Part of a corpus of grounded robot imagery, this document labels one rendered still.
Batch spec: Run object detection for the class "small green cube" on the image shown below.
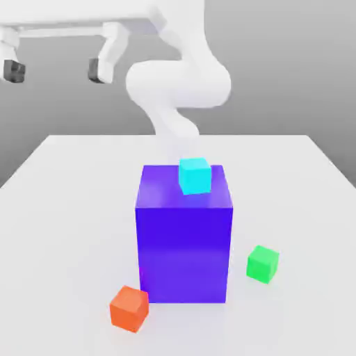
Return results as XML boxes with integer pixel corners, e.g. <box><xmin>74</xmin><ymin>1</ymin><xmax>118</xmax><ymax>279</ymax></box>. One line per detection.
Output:
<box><xmin>245</xmin><ymin>244</ymin><xmax>280</xmax><ymax>284</ymax></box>

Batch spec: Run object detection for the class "large purple box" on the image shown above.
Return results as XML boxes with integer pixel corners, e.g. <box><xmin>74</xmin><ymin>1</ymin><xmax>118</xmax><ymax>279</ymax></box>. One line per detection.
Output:
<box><xmin>135</xmin><ymin>164</ymin><xmax>234</xmax><ymax>305</ymax></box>

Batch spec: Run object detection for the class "small cyan cube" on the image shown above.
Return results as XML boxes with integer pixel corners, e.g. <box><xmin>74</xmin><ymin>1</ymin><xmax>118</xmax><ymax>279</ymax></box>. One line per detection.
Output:
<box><xmin>178</xmin><ymin>157</ymin><xmax>212</xmax><ymax>195</ymax></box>

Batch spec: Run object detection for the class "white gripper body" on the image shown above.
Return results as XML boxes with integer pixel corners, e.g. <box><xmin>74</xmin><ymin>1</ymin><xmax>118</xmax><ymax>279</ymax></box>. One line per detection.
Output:
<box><xmin>0</xmin><ymin>0</ymin><xmax>168</xmax><ymax>39</ymax></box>

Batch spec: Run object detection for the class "small orange cube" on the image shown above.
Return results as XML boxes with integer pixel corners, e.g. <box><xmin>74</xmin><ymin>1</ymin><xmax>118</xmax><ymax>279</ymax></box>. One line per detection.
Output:
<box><xmin>109</xmin><ymin>285</ymin><xmax>150</xmax><ymax>334</ymax></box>

